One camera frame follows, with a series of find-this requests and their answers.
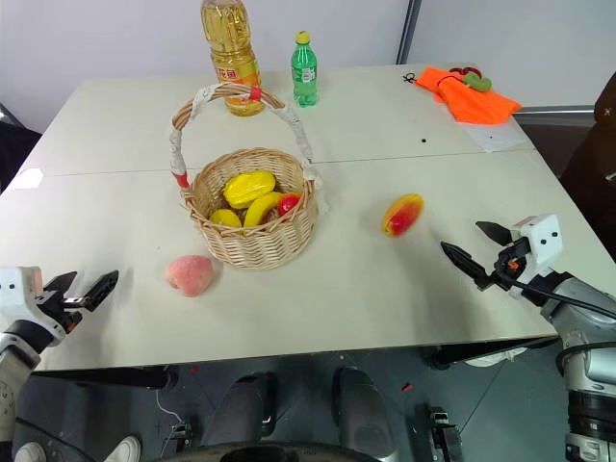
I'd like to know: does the white shoe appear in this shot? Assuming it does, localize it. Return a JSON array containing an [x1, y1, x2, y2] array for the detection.
[[13, 441, 47, 462], [102, 434, 143, 462]]

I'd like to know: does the red and yellow mango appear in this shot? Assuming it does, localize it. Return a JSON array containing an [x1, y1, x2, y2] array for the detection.
[[381, 192, 426, 238]]

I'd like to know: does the wicker basket with handle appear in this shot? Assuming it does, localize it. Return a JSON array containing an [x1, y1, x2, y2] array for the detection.
[[167, 81, 331, 270]]

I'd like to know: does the small yellow lemon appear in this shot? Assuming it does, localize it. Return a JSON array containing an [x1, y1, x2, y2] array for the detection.
[[209, 208, 244, 229]]

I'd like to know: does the green soda bottle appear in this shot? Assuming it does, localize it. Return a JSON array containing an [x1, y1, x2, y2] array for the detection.
[[290, 30, 321, 109]]

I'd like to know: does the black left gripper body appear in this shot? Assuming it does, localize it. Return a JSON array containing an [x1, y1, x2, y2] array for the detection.
[[36, 287, 93, 334]]

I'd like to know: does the small red fruit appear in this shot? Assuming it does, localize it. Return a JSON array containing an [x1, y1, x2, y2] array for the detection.
[[277, 192, 303, 217]]

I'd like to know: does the dark rounded robot shape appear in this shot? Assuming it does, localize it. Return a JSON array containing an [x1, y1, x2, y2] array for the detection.
[[331, 366, 400, 461], [200, 371, 279, 449]]

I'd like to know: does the grey metal post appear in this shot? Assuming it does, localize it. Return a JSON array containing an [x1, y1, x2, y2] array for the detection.
[[395, 0, 425, 66]]

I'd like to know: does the yellow banana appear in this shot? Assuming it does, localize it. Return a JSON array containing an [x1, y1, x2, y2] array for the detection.
[[243, 192, 286, 229]]

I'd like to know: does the yellow starfruit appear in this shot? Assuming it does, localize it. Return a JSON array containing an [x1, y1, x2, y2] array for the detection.
[[222, 170, 278, 210]]

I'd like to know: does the yellow cooking oil bottle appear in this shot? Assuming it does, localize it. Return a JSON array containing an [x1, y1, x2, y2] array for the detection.
[[199, 0, 267, 117]]

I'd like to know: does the orange cloth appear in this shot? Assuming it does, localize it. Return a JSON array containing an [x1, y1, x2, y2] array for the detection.
[[415, 65, 524, 125]]

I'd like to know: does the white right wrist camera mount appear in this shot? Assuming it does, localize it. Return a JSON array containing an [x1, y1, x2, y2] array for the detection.
[[508, 213, 563, 291]]

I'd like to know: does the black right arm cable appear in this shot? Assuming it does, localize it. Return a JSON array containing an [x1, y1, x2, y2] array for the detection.
[[498, 269, 616, 321]]

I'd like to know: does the black table frame bar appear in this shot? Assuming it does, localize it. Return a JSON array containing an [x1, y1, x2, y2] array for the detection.
[[32, 364, 180, 392], [420, 336, 562, 371]]

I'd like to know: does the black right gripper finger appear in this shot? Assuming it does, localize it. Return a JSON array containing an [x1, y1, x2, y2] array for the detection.
[[475, 220, 515, 248], [440, 241, 493, 291]]

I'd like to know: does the red and green toy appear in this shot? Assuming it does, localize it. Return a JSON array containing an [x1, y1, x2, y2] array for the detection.
[[449, 63, 495, 93]]

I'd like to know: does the black metal bracket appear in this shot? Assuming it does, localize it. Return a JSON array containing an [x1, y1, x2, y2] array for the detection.
[[167, 422, 194, 451], [426, 405, 465, 462]]

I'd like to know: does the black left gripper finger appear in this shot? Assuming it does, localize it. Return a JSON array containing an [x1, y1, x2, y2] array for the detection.
[[43, 270, 79, 296], [82, 269, 120, 312]]

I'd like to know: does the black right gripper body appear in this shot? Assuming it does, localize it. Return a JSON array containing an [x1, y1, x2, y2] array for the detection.
[[484, 237, 531, 295]]

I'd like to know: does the pink peach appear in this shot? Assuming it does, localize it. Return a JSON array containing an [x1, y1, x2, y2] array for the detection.
[[164, 254, 215, 299]]

